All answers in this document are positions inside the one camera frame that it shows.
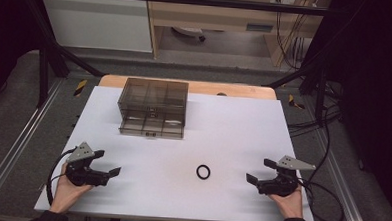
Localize white table board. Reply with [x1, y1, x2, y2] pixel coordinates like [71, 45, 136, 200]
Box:
[33, 83, 322, 221]

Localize white cabinet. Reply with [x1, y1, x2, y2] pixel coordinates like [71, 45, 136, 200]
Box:
[37, 0, 156, 54]

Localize hanging black desk cables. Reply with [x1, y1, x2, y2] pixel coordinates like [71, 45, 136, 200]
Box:
[273, 0, 323, 72]

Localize person's left hand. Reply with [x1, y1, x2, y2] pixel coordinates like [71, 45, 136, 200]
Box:
[48, 161, 95, 216]

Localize smoky clear drawer box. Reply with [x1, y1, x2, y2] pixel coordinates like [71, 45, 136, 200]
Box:
[115, 75, 190, 128]

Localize bundle of black floor cables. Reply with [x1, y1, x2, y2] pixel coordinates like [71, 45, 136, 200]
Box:
[284, 79, 344, 185]

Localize smoky clear divided drawer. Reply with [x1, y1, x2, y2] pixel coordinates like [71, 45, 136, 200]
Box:
[118, 116, 186, 140]

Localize wooden table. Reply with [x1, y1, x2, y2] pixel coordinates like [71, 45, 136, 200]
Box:
[97, 73, 279, 101]

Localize person's right hand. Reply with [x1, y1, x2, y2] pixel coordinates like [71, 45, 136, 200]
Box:
[266, 185, 306, 220]

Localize aluminium floor rail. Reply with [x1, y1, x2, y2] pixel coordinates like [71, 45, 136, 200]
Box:
[307, 125, 375, 221]
[0, 76, 66, 216]

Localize yellow black floor tape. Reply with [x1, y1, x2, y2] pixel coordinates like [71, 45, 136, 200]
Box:
[287, 94, 307, 110]
[72, 78, 88, 99]

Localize black metal frame strut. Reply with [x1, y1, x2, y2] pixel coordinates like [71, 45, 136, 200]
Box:
[265, 13, 356, 126]
[18, 0, 108, 111]

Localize light wooden desk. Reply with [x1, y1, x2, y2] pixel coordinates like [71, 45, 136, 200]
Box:
[142, 0, 333, 69]

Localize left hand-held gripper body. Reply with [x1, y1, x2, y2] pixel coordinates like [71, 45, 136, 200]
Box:
[64, 140, 113, 189]

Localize office chair base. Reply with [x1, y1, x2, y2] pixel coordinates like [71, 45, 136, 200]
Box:
[170, 25, 208, 43]

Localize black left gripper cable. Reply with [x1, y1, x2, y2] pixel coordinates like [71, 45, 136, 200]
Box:
[45, 146, 78, 208]

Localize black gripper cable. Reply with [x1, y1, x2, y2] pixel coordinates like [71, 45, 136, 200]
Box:
[45, 146, 78, 208]
[295, 177, 347, 221]

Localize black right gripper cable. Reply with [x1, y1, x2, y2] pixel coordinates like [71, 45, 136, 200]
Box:
[295, 177, 347, 221]

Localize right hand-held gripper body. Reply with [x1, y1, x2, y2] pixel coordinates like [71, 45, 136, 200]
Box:
[256, 153, 317, 200]

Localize black rubber ring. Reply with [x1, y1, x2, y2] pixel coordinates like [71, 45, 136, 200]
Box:
[195, 164, 212, 181]

